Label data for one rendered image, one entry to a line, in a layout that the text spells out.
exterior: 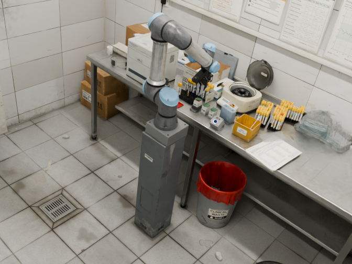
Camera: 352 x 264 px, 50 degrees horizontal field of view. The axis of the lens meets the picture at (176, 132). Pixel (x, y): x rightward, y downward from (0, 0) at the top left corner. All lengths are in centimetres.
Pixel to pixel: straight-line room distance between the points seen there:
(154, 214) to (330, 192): 118
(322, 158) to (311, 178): 24
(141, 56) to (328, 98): 134
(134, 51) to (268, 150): 120
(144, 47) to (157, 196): 104
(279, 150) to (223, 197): 56
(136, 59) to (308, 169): 143
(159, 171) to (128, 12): 185
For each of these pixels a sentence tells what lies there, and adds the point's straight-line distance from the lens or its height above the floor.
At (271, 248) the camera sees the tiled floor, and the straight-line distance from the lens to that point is 311.
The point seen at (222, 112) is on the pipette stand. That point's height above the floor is 93.
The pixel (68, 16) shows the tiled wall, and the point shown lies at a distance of 385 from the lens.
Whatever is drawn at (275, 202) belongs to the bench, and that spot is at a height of 27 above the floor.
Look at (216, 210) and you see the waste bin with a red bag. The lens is 290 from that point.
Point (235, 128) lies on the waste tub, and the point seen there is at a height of 93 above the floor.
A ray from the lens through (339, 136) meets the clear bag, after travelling 271.
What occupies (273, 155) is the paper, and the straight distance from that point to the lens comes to 243.
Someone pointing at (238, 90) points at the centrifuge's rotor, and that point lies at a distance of 283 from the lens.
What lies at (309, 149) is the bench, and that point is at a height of 88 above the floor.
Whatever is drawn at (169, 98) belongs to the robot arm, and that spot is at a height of 117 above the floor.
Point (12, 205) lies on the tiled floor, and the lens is 322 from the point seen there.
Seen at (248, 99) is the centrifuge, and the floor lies 99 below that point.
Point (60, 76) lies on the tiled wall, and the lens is 404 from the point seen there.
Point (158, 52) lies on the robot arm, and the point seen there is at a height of 140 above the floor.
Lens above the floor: 232
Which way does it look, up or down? 36 degrees down
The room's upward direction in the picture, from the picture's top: 9 degrees clockwise
